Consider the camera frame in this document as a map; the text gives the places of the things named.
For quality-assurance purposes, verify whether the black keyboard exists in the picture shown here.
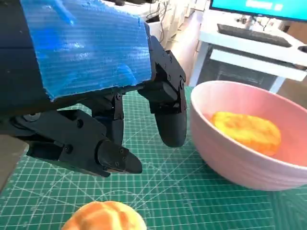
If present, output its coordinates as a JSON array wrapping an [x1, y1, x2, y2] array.
[[216, 23, 293, 48]]

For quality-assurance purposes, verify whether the computer monitor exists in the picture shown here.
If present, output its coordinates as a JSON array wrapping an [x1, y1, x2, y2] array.
[[209, 0, 307, 23]]

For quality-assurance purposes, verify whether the oblong orange toy bread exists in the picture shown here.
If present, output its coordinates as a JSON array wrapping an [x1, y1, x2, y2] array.
[[211, 111, 282, 157]]

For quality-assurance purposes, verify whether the green cutting mat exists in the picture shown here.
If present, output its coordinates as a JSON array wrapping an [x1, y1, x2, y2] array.
[[0, 85, 307, 230]]

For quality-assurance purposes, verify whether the white desk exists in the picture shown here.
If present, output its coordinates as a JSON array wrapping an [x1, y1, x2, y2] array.
[[189, 11, 307, 93]]

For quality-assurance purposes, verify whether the round toy bread bun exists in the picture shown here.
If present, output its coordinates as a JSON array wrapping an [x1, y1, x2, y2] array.
[[61, 201, 147, 230]]

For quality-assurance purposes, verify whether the pink bowl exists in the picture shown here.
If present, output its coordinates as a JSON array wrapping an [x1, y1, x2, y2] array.
[[190, 80, 307, 192]]

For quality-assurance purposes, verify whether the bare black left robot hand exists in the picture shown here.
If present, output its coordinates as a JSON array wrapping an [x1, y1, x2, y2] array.
[[0, 0, 188, 178]]

